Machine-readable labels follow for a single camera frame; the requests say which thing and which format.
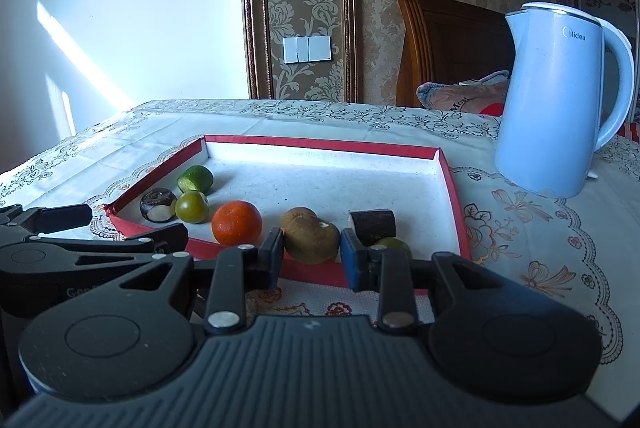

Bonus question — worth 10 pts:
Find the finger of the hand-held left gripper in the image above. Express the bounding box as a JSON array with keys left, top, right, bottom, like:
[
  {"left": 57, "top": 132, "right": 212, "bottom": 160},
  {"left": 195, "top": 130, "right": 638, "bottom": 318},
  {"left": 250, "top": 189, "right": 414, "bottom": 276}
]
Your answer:
[
  {"left": 0, "top": 203, "right": 94, "bottom": 240},
  {"left": 39, "top": 223, "right": 190, "bottom": 256}
]

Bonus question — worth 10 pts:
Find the green cucumber piece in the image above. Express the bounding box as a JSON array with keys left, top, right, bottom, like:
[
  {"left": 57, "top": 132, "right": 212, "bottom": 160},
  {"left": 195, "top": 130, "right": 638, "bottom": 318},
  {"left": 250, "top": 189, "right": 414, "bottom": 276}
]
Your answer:
[{"left": 177, "top": 165, "right": 215, "bottom": 195}]

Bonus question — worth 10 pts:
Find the tan longan fruit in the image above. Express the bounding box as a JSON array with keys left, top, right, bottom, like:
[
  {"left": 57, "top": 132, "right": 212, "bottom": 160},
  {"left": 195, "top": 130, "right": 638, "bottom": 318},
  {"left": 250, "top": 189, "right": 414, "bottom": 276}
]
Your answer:
[
  {"left": 283, "top": 215, "right": 341, "bottom": 265},
  {"left": 279, "top": 207, "right": 317, "bottom": 231}
]

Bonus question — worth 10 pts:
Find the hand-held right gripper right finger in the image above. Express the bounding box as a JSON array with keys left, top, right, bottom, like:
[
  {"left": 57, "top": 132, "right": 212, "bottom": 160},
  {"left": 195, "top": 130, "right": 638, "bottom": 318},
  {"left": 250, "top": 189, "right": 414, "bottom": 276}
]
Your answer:
[{"left": 340, "top": 228, "right": 532, "bottom": 333}]

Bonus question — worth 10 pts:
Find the white wall light switch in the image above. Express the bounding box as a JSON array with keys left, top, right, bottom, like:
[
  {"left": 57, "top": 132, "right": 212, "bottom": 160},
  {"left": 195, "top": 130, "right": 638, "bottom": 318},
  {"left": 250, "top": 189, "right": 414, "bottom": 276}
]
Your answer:
[{"left": 283, "top": 35, "right": 333, "bottom": 64}]

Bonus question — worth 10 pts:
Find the large orange tangerine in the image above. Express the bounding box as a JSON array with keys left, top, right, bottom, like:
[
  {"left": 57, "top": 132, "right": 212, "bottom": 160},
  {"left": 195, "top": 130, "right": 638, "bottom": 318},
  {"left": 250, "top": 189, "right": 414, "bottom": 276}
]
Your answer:
[{"left": 211, "top": 201, "right": 263, "bottom": 246}]

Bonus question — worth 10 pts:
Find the red cardboard tray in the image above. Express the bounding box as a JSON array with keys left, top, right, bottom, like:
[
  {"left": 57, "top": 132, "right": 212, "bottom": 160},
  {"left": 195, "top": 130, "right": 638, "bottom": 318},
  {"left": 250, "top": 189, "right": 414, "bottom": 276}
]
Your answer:
[{"left": 106, "top": 134, "right": 473, "bottom": 291}]

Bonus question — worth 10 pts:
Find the wooden bed headboard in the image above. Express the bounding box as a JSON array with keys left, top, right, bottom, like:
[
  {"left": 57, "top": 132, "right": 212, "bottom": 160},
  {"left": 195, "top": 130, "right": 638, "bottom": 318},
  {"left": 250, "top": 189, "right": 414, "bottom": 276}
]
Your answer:
[{"left": 394, "top": 0, "right": 516, "bottom": 108}]

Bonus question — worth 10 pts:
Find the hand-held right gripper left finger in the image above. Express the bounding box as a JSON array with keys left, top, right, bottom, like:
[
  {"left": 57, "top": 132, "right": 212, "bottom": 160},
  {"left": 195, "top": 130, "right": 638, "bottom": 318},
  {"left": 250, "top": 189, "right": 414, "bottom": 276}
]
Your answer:
[{"left": 105, "top": 226, "right": 286, "bottom": 334}]

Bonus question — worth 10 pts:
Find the light blue electric kettle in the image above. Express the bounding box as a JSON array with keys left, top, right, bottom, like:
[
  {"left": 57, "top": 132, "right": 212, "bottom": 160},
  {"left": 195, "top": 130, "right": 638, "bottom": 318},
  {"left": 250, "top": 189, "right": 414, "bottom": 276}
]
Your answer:
[{"left": 494, "top": 1, "right": 636, "bottom": 200}]

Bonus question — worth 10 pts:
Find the pink patterned blanket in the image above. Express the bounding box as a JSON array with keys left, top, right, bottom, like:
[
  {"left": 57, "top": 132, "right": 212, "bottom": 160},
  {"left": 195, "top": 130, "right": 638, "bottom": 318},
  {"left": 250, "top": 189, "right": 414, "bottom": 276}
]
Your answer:
[{"left": 416, "top": 70, "right": 511, "bottom": 116}]

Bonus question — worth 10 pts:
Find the dark sugarcane piece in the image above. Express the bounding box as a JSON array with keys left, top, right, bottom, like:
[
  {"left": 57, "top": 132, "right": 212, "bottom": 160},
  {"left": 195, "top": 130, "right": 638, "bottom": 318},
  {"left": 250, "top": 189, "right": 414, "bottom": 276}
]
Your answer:
[{"left": 348, "top": 209, "right": 397, "bottom": 247}]

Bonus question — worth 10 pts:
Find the white floral lace tablecloth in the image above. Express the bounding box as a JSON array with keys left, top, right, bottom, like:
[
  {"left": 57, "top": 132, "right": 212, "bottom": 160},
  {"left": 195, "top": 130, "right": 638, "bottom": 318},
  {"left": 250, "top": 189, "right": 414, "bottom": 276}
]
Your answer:
[{"left": 0, "top": 98, "right": 640, "bottom": 366}]

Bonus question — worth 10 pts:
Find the dark green citrus fruit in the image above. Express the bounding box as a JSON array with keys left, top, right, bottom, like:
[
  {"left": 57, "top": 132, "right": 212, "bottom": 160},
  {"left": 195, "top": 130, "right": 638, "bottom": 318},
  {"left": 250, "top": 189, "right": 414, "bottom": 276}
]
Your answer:
[{"left": 372, "top": 237, "right": 412, "bottom": 260}]

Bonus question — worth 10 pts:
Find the ornate wooden wall panel frame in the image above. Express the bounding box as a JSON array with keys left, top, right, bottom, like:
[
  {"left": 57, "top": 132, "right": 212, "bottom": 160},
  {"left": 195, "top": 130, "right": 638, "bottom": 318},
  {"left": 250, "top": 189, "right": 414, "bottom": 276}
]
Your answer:
[{"left": 239, "top": 0, "right": 358, "bottom": 102}]

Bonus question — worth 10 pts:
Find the green tangerine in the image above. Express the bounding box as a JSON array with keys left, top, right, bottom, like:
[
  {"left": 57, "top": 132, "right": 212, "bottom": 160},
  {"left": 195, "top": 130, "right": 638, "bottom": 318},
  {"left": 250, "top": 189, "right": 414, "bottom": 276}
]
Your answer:
[{"left": 175, "top": 191, "right": 210, "bottom": 224}]

